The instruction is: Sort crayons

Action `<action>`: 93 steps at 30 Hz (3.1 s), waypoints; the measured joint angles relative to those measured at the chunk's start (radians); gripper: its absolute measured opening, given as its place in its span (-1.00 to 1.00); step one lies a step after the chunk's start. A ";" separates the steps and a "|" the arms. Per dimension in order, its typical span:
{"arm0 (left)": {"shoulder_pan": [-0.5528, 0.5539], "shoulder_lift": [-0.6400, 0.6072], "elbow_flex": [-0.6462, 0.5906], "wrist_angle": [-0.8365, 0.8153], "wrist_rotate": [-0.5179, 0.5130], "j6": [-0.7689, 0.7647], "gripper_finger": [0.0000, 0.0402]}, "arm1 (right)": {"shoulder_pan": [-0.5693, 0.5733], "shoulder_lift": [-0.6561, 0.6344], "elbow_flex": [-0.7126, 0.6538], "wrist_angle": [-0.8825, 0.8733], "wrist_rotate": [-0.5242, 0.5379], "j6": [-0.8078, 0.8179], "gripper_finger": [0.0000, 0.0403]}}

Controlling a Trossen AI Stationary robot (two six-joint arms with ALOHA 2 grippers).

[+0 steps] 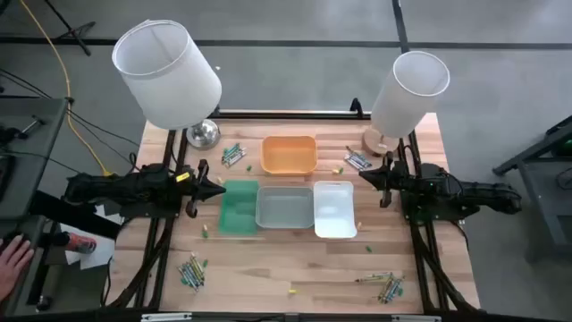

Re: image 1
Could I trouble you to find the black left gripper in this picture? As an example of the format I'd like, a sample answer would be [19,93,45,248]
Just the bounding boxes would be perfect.
[177,158,227,219]

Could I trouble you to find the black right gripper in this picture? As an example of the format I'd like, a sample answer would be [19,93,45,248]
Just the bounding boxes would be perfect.
[357,150,406,209]

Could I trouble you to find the white plastic bin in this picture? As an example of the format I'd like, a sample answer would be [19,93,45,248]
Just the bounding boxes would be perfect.
[312,180,358,240]

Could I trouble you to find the translucent green plastic bin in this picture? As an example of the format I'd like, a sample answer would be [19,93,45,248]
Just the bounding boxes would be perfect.
[217,179,260,237]

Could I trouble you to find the grey plastic bin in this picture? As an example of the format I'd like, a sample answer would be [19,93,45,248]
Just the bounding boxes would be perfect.
[255,185,315,230]

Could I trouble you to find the orange plastic bin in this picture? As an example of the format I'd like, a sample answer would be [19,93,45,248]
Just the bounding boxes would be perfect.
[260,135,318,176]

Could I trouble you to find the white shade lamp silver base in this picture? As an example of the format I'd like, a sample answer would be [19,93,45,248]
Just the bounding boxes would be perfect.
[111,19,223,150]

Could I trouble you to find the white paper sheets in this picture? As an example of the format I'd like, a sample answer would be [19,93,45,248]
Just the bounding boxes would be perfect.
[59,203,125,271]

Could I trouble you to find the black beam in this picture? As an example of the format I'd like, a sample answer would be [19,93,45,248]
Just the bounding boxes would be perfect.
[29,190,122,242]

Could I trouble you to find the orange spray can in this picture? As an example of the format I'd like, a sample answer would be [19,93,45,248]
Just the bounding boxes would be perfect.
[52,231,98,255]

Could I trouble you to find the grey side desk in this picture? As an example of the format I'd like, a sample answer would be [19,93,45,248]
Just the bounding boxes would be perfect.
[0,97,69,220]

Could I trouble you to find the black tripod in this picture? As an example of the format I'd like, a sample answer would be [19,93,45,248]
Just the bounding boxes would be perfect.
[42,0,97,57]

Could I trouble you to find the person's hand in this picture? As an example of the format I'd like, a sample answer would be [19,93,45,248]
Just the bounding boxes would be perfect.
[0,234,36,301]

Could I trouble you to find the grey low desk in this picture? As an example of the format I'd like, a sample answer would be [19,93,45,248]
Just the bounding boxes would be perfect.
[0,214,50,318]

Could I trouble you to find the black metal table frame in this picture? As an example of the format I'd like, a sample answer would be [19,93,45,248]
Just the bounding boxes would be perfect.
[100,108,484,322]

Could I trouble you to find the silver metal bracket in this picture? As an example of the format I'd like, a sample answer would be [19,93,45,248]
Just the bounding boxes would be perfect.
[140,312,193,322]
[391,314,442,322]

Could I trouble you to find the black frame side table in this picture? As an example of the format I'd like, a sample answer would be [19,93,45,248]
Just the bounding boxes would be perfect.
[491,114,572,263]

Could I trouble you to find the yellow cable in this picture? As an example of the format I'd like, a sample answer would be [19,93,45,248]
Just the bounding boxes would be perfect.
[17,0,113,176]

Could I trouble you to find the black handle tool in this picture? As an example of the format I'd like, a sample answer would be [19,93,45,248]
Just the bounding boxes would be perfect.
[0,114,46,145]

